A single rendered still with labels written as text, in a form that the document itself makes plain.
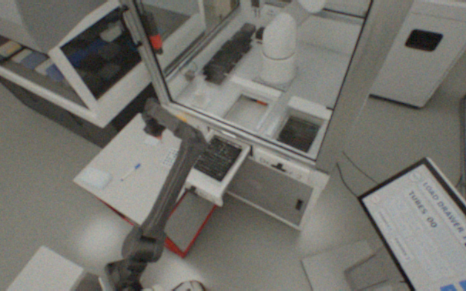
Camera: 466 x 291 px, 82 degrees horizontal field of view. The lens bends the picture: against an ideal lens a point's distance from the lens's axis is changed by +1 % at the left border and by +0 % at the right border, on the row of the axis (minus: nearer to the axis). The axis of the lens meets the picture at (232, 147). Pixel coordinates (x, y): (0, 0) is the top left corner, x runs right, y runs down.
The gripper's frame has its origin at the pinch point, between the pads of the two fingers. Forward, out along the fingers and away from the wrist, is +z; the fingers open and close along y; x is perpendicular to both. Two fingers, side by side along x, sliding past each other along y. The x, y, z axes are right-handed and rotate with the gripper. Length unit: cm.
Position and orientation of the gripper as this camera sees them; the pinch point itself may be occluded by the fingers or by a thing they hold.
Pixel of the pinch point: (159, 138)
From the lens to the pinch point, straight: 145.3
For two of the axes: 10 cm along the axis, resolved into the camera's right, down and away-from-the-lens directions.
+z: 0.7, 5.2, 8.5
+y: -9.1, -3.2, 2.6
